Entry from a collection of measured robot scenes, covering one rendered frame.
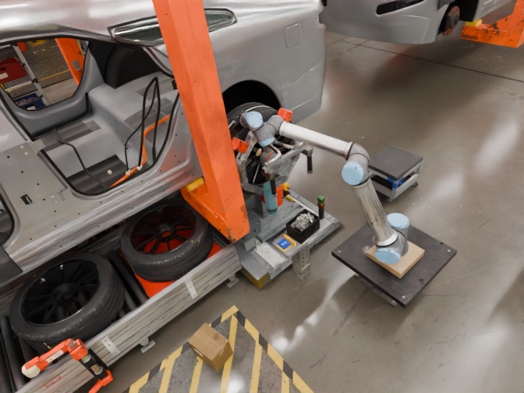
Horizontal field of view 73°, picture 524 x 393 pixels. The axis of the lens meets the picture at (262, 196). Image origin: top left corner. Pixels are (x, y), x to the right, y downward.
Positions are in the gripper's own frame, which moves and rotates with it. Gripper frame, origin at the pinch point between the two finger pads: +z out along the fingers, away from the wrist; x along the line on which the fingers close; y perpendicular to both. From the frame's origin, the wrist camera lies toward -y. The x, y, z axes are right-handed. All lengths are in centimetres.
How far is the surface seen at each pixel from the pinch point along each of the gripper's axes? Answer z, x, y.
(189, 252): 5, -37, -87
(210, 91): -53, 30, -9
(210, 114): -49, 23, -16
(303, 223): -23, -76, -21
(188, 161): 21.7, 2.5, -38.7
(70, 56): 203, 133, -29
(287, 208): 37, -90, -13
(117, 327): -13, -27, -147
